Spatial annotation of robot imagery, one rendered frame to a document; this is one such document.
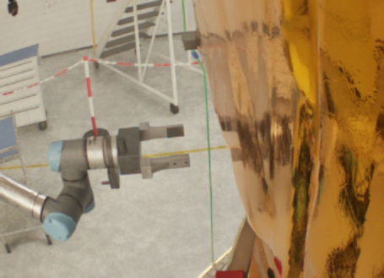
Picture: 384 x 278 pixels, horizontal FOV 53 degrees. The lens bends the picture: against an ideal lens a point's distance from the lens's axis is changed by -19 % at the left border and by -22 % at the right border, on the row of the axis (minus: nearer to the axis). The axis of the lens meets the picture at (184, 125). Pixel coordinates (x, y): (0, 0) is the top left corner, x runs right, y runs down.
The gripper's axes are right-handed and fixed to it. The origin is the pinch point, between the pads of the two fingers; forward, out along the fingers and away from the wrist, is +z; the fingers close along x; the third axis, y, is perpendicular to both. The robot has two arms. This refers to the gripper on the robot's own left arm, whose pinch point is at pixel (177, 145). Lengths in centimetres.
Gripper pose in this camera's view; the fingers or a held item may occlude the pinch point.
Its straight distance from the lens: 106.5
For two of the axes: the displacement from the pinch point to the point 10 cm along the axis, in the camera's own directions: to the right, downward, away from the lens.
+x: -0.9, -4.6, 8.8
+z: 9.9, -1.1, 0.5
